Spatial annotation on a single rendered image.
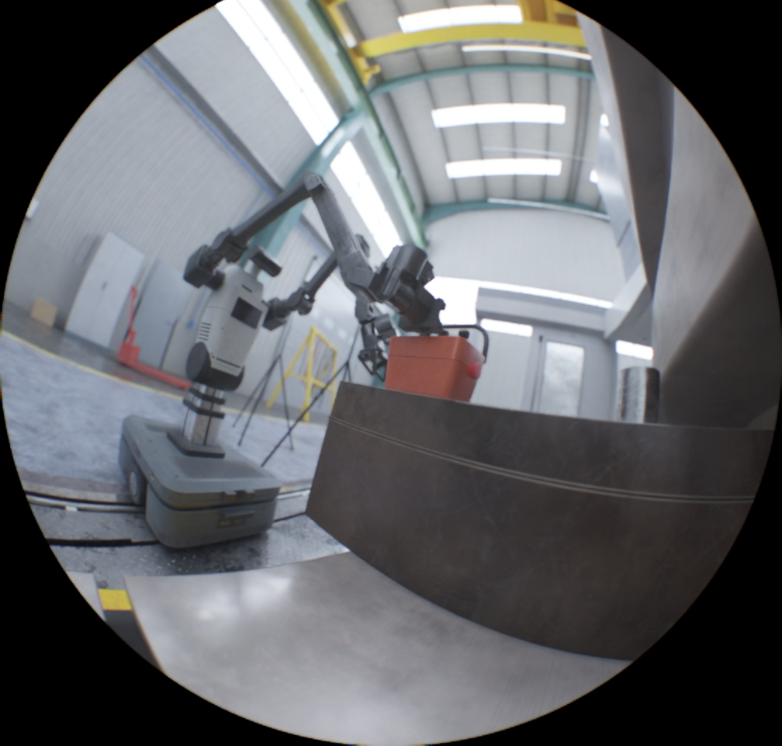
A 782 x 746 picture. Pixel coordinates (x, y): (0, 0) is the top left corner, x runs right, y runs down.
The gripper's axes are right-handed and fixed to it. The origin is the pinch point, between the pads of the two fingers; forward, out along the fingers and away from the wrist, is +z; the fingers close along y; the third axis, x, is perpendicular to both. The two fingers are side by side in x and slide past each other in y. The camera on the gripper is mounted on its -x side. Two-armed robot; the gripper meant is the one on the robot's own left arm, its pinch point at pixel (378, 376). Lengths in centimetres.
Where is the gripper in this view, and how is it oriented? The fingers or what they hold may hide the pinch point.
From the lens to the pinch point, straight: 91.6
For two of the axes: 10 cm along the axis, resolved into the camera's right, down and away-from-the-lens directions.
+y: 3.3, 3.1, 8.9
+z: 2.3, 8.9, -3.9
